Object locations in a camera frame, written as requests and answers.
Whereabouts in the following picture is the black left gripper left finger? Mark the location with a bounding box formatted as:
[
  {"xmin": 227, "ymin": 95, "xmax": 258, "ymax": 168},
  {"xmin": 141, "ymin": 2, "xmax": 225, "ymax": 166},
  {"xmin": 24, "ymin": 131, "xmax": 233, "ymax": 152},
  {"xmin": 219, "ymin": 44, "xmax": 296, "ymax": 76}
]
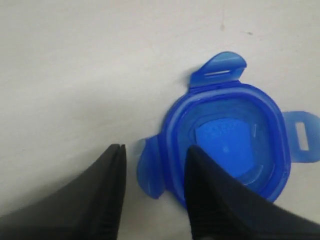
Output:
[{"xmin": 0, "ymin": 144, "xmax": 127, "ymax": 240}]

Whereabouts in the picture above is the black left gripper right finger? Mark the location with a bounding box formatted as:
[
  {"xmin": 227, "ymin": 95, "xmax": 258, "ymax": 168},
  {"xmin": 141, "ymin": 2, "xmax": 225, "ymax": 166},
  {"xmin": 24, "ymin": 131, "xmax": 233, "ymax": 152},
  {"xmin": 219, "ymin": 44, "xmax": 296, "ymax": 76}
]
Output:
[{"xmin": 186, "ymin": 145, "xmax": 320, "ymax": 240}]

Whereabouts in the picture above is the blue plastic lid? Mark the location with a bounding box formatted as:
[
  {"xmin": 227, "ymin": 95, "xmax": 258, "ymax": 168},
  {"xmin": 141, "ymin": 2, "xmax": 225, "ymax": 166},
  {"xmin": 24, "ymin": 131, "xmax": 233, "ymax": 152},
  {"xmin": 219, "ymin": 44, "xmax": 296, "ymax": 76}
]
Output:
[{"xmin": 137, "ymin": 51, "xmax": 320, "ymax": 204}]

